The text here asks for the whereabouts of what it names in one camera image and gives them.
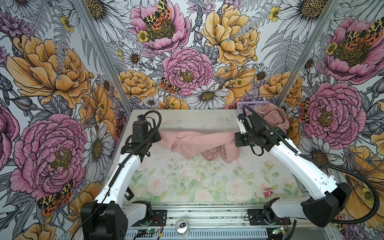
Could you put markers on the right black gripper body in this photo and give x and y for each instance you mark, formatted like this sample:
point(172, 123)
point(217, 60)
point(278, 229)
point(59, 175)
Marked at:
point(245, 140)

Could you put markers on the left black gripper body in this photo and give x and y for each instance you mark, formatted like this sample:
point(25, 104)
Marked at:
point(156, 138)

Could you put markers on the lavender plastic laundry basket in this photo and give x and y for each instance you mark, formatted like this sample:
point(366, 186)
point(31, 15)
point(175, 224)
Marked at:
point(252, 104)

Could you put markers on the pink printed t-shirt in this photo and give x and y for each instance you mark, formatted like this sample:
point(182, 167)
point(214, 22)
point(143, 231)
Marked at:
point(210, 146)

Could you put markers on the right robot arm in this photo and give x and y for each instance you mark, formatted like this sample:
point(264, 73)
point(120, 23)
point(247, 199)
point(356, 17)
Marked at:
point(326, 199)

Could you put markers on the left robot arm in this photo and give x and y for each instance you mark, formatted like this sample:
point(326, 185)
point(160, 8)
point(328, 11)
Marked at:
point(104, 218)

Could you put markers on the pink garment in basket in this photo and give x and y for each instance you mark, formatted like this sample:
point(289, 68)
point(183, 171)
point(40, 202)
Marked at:
point(274, 115)

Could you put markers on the small pink red toy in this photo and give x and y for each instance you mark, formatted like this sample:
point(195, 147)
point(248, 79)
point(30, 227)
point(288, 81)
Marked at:
point(268, 192)

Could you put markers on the silver drink can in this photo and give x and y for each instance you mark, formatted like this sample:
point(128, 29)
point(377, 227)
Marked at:
point(182, 228)

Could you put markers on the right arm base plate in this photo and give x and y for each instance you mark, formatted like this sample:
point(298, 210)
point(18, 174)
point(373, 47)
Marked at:
point(258, 216)

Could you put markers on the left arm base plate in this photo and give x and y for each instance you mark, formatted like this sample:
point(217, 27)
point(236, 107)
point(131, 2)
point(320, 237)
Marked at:
point(159, 219)

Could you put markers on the aluminium frame rail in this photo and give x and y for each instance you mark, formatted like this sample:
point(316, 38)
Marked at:
point(204, 215)

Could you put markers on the white perforated cable duct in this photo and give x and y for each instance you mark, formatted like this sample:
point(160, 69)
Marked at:
point(217, 234)

